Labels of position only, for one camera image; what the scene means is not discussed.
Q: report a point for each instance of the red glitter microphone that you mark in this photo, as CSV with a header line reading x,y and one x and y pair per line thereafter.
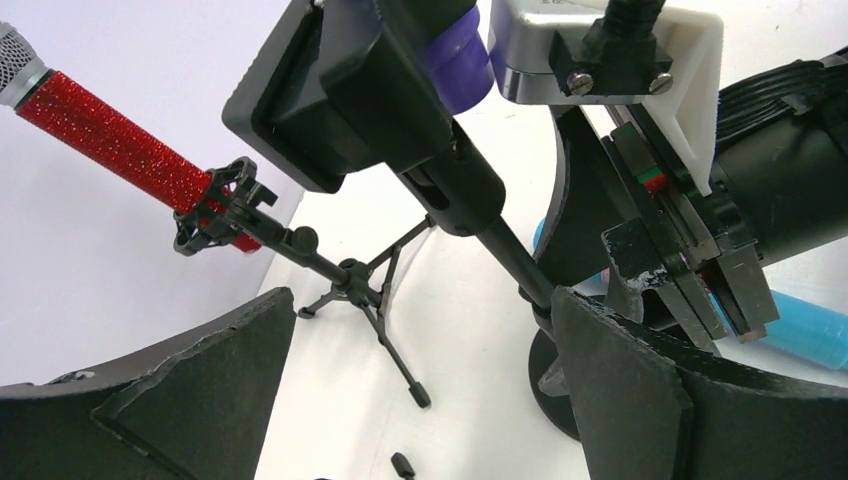
x,y
59,106

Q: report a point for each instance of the black clip tripod stand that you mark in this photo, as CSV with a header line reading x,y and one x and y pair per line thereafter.
x,y
402,466

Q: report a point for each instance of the teal microphone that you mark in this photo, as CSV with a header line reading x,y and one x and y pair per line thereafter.
x,y
803,333

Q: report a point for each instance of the black shock-mount tripod stand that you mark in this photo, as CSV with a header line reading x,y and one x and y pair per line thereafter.
x,y
229,209

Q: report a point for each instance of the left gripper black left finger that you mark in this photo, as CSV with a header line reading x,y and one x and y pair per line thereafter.
x,y
193,406

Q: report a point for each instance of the black round-base mic stand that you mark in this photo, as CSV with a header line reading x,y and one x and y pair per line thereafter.
x,y
341,86

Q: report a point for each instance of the purple microphone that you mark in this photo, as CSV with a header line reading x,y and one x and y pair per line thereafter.
x,y
459,64

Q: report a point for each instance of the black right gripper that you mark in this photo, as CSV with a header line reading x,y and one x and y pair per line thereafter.
x,y
779,189

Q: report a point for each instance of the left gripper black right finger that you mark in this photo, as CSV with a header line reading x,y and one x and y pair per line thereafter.
x,y
650,406

